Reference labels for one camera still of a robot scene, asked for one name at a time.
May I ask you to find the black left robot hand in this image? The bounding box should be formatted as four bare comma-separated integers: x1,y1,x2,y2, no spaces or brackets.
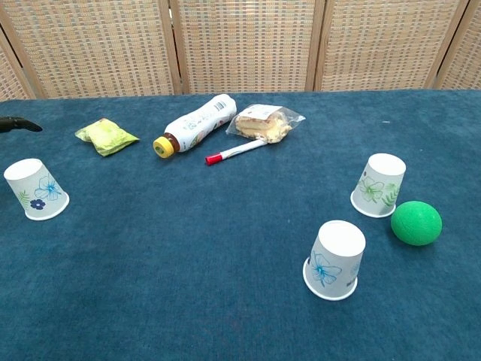
0,116,44,133

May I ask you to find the paper cup with navy flower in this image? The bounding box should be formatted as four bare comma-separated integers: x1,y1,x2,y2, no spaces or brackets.
3,158,71,221

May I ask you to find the paper cup with blue flower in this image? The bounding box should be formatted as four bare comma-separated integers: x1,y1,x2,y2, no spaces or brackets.
302,220,367,302

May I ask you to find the paper cup with green flower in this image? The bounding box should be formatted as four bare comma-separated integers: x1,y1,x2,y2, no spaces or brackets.
349,153,407,219

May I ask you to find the woven folding screen panel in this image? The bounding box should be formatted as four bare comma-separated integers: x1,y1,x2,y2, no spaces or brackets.
0,36,37,101
0,0,183,100
314,0,471,93
435,0,481,92
168,0,326,96

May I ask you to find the green snack packet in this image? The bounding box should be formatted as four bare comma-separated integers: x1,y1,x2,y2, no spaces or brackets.
74,117,141,158

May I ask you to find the white bottle with yellow cap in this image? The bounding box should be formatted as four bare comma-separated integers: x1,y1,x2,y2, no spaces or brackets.
153,93,238,160

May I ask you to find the blue tablecloth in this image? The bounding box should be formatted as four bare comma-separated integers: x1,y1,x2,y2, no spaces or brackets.
0,89,481,361

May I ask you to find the white marker with red cap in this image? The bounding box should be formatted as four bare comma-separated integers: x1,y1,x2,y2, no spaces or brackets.
204,139,264,165

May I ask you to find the bread in clear plastic bag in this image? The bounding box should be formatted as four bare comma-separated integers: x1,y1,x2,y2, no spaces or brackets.
225,104,307,145

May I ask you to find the green ball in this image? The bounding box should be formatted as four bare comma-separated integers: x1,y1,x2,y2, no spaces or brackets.
390,201,443,247

